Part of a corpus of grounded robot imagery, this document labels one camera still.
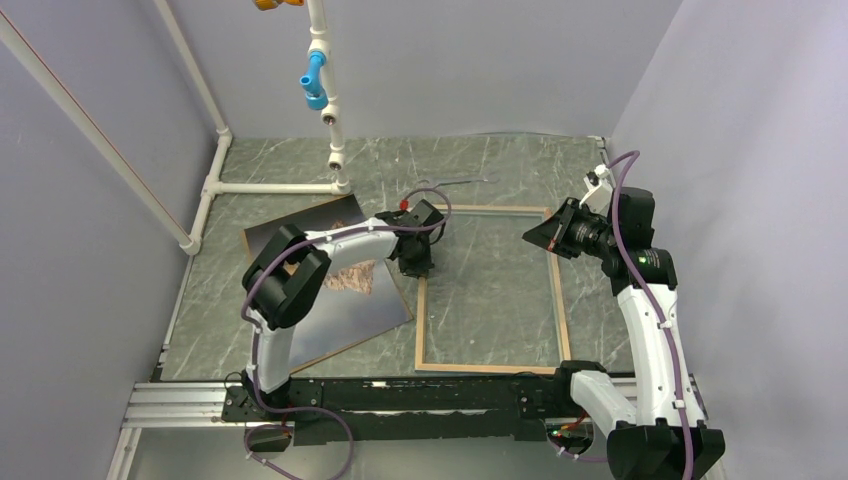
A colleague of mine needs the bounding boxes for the landscape photo print board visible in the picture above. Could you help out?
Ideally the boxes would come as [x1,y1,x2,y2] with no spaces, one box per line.
[242,194,412,372]

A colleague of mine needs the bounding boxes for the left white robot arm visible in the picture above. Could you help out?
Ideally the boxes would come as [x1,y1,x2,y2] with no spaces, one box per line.
[241,199,451,420]

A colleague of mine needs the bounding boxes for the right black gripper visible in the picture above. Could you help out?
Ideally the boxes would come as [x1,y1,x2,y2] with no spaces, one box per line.
[523,197,618,259]

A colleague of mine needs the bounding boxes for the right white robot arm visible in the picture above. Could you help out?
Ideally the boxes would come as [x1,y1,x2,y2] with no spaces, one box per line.
[522,187,726,479]

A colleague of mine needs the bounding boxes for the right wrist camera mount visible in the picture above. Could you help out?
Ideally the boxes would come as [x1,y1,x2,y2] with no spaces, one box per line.
[580,164,614,215]

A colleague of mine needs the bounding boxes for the blue pipe fitting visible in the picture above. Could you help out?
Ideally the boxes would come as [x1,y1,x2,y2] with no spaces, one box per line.
[299,51,329,111]

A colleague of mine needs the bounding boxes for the orange pipe fitting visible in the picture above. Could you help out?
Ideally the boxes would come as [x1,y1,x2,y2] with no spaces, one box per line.
[253,0,305,11]

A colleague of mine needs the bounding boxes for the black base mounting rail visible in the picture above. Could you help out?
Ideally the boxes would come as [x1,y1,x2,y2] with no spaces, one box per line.
[221,372,617,453]

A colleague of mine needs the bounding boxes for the white pvc pipe structure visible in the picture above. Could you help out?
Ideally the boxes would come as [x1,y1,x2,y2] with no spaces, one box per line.
[0,0,354,257]

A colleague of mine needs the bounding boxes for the aluminium extrusion frame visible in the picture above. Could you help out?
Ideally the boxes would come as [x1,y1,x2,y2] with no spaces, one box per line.
[105,374,730,480]

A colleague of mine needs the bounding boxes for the blue wooden picture frame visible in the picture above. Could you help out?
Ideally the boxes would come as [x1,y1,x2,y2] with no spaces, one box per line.
[414,205,572,374]

